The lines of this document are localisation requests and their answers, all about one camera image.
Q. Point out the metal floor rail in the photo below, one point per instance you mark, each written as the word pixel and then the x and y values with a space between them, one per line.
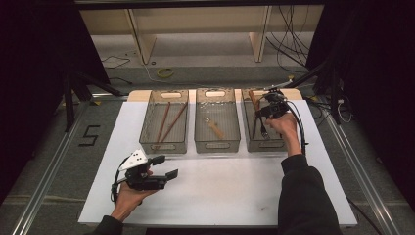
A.
pixel 359 176
pixel 49 169

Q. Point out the smoky clear bin with chopsticks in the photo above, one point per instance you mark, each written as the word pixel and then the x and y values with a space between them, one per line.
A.
pixel 148 130

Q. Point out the black tripod stand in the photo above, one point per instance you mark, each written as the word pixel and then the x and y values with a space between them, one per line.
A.
pixel 70 104

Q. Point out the person's right hand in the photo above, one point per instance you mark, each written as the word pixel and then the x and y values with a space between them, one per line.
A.
pixel 288 130

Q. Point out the person's left hand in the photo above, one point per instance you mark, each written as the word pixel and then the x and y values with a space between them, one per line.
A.
pixel 125 199

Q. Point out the black curtain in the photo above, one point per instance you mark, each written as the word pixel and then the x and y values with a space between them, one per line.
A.
pixel 32 81
pixel 375 81

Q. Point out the smoky clear bin with spoon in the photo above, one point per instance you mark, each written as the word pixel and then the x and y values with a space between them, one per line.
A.
pixel 225 111

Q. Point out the black metal stand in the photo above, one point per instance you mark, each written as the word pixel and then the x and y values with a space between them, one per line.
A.
pixel 334 94

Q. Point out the beige wooden desk frame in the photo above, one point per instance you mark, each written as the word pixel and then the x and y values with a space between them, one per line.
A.
pixel 145 42

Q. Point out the yellow tape roll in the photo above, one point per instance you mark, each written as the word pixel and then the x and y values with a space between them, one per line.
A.
pixel 164 72

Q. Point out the wooden table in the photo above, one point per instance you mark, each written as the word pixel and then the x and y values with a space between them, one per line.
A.
pixel 138 95

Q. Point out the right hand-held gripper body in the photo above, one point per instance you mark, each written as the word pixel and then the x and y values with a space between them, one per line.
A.
pixel 275 106

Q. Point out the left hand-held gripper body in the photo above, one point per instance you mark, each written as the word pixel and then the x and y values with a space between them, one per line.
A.
pixel 140 178

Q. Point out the smoky clear bin with cutlery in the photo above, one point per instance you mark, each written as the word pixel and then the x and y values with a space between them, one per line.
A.
pixel 249 143

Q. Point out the brown wooden chopstick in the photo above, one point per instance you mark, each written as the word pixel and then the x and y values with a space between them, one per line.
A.
pixel 163 122
pixel 174 122

